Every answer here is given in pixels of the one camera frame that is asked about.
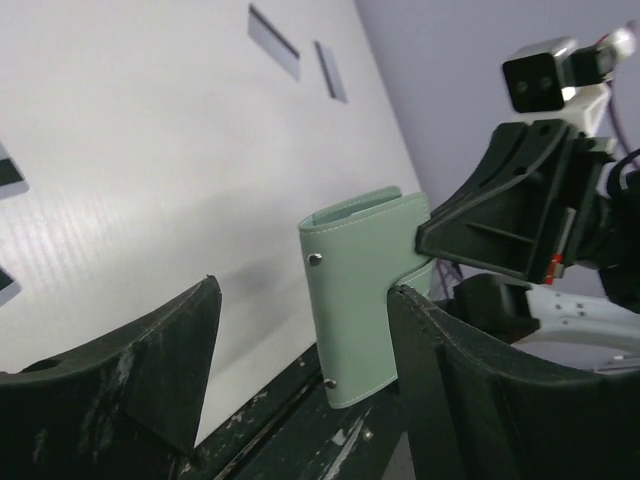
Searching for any silver card near right gripper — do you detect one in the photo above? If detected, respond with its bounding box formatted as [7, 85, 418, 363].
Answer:
[247, 3, 301, 81]

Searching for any far right silver card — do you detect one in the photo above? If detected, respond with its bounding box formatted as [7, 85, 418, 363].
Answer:
[314, 40, 348, 103]

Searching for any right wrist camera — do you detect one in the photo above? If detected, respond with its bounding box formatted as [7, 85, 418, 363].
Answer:
[502, 26, 638, 137]

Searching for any patterned credit card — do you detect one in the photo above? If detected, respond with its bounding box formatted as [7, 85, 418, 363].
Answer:
[0, 266, 21, 306]

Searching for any silver magnetic stripe card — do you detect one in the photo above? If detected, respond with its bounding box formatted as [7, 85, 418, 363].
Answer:
[0, 144, 29, 200]

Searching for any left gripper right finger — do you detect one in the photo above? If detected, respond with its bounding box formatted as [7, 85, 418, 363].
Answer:
[387, 286, 639, 479]

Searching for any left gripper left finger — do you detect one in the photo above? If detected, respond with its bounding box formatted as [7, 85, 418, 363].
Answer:
[1, 276, 221, 479]

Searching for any green leather card holder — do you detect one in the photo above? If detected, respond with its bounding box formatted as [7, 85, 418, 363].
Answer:
[298, 186, 432, 409]

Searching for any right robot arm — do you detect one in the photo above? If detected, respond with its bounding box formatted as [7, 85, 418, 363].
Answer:
[416, 119, 639, 353]

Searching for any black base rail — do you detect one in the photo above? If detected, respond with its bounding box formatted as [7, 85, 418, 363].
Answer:
[175, 347, 404, 480]

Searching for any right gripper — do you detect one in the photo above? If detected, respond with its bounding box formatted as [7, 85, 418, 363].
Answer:
[416, 119, 630, 284]

